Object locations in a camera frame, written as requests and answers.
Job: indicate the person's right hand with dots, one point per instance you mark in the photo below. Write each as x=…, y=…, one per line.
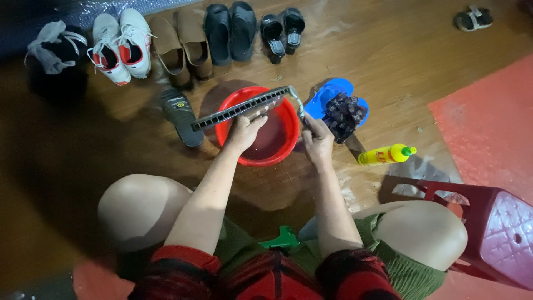
x=318, y=143

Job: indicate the person's left hand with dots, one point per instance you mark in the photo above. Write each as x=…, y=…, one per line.
x=243, y=133

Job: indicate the person's left fingers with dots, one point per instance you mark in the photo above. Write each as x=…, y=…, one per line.
x=257, y=117

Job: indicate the person's right fingers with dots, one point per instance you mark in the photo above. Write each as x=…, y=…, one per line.
x=313, y=126

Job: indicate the dark grey rubber slipper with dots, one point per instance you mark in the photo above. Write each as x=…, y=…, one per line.
x=233, y=111
x=181, y=118

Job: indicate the pale toothbrush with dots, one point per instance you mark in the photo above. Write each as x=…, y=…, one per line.
x=298, y=104

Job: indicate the red plastic basin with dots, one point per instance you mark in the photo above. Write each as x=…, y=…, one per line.
x=288, y=137

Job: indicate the blue rubber slipper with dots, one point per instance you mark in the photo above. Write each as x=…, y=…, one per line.
x=364, y=112
x=329, y=91

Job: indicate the yellow bottle with green cap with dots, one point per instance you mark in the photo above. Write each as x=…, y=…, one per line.
x=387, y=154

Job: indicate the dark navy rubber slipper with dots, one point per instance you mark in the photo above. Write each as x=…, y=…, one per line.
x=217, y=33
x=242, y=29

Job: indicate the brown slip-on shoe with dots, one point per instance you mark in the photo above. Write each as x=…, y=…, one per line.
x=193, y=41
x=166, y=46

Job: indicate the green plastic stool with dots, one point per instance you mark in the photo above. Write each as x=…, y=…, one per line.
x=283, y=239

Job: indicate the white sneaker with red trim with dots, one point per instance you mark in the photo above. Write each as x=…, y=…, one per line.
x=135, y=41
x=106, y=50

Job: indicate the person's red checked shirt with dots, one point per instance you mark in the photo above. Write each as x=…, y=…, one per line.
x=266, y=279

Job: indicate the person's green shorts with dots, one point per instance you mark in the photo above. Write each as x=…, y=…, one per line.
x=399, y=271

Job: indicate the clear bubble wrap sheet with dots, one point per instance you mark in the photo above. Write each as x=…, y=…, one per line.
x=125, y=5

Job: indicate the red floor mat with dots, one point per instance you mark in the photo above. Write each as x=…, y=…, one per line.
x=487, y=125

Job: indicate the black shoe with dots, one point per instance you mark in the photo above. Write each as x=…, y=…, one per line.
x=62, y=81

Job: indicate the red plastic stool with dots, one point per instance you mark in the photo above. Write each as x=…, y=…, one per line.
x=499, y=233

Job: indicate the grey crumpled cloth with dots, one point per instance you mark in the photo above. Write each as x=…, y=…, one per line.
x=48, y=50

